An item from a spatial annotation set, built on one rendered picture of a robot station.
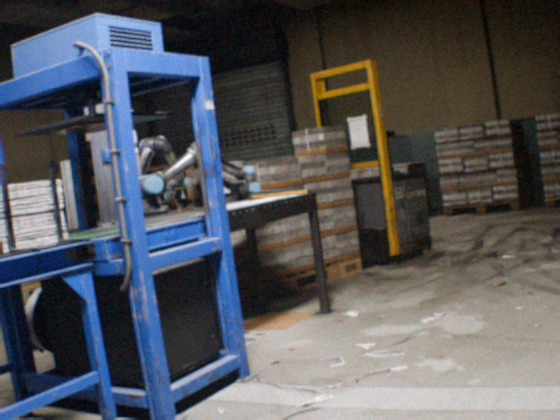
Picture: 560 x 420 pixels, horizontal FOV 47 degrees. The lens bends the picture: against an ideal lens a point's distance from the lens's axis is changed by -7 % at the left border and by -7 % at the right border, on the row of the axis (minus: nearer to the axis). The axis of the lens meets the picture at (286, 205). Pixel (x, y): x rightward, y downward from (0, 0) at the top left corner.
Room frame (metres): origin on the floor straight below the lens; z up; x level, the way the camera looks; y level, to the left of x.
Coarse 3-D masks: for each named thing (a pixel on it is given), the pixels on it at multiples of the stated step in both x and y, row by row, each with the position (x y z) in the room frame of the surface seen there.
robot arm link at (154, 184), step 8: (192, 144) 4.59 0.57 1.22; (192, 152) 4.50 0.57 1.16; (176, 160) 4.47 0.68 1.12; (184, 160) 4.47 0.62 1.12; (192, 160) 4.50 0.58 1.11; (168, 168) 4.43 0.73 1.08; (176, 168) 4.44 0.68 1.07; (184, 168) 4.48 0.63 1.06; (152, 176) 4.34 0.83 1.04; (160, 176) 4.38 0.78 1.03; (168, 176) 4.41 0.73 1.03; (144, 184) 4.36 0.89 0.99; (152, 184) 4.34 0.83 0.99; (160, 184) 4.36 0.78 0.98; (144, 192) 4.42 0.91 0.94; (152, 192) 4.34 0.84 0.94; (160, 192) 4.38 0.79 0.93
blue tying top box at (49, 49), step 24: (72, 24) 2.89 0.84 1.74; (96, 24) 2.82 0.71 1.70; (120, 24) 2.95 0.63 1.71; (144, 24) 3.10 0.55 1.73; (24, 48) 3.05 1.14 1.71; (48, 48) 2.97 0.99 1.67; (72, 48) 2.89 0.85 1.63; (96, 48) 2.82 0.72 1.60; (144, 48) 3.09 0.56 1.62; (24, 72) 3.06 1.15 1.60
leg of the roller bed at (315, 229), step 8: (312, 216) 4.46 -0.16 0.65; (312, 224) 4.46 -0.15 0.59; (312, 232) 4.47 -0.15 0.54; (320, 232) 4.49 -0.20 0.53; (312, 240) 4.47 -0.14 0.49; (320, 240) 4.48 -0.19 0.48; (320, 248) 4.47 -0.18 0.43; (320, 256) 4.46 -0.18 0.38; (320, 264) 4.45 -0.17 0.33; (320, 272) 4.46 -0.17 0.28; (320, 280) 4.46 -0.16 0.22; (320, 288) 4.46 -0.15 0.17; (320, 296) 4.47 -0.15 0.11; (320, 304) 4.47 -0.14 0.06; (328, 304) 4.48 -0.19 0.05; (320, 312) 4.47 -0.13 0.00
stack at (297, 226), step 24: (264, 192) 5.27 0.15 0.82; (240, 240) 5.07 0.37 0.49; (264, 240) 5.23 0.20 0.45; (240, 264) 5.05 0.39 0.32; (264, 264) 5.21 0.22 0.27; (288, 264) 5.38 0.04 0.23; (336, 264) 5.75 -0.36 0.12; (240, 288) 5.03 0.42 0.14; (264, 288) 5.64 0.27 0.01; (288, 288) 5.35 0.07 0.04
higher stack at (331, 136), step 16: (320, 128) 5.80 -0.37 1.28; (336, 128) 5.91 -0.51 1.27; (304, 144) 5.96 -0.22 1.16; (320, 144) 5.82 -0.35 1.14; (336, 144) 5.89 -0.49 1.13; (336, 160) 5.86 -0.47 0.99; (336, 192) 5.83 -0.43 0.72; (336, 208) 5.82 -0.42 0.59; (352, 208) 5.95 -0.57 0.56; (336, 224) 5.80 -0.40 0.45; (352, 224) 5.94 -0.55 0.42; (336, 240) 5.79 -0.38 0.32; (352, 240) 5.93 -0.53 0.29; (352, 272) 5.88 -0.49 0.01
